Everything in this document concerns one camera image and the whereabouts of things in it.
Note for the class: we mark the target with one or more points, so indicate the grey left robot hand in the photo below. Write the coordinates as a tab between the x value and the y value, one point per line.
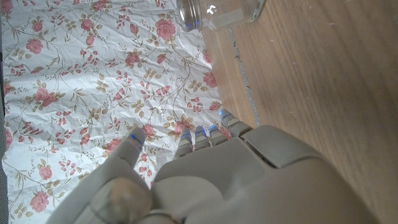
236	183

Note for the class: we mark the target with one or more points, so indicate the clear glass salt shaker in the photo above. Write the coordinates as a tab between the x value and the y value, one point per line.
224	12

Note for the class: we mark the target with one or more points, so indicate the floral print backdrop cloth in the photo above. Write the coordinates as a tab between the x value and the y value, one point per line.
93	93

